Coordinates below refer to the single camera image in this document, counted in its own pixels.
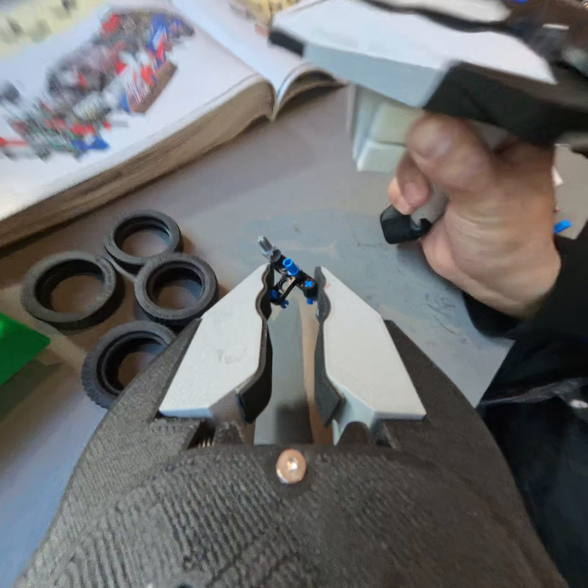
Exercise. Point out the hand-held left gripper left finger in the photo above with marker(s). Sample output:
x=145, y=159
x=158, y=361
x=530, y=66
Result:
x=216, y=363

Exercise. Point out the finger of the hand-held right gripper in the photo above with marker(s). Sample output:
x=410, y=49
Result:
x=390, y=50
x=436, y=7

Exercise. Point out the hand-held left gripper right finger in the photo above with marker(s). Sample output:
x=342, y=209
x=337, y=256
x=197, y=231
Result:
x=372, y=367

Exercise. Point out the black brick assembly blue pins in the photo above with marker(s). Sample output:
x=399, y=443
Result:
x=294, y=280

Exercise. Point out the grey brick connector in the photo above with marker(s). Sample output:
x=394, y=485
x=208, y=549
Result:
x=268, y=248

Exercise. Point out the green storage bin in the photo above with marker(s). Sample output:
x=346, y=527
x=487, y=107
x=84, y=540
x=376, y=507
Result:
x=18, y=344

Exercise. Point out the person's right forearm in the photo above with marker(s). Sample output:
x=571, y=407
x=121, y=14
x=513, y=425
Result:
x=551, y=298

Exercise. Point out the grey desk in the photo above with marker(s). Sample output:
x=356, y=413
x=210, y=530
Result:
x=298, y=183

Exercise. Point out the person's right hand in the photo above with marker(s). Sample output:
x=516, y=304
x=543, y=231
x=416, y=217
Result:
x=496, y=220

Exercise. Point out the black rubber toy tyre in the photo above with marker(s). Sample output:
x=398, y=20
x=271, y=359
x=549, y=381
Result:
x=209, y=285
x=94, y=372
x=115, y=248
x=34, y=294

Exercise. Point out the open instruction booklet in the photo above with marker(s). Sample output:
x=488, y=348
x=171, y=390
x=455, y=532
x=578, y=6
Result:
x=138, y=92

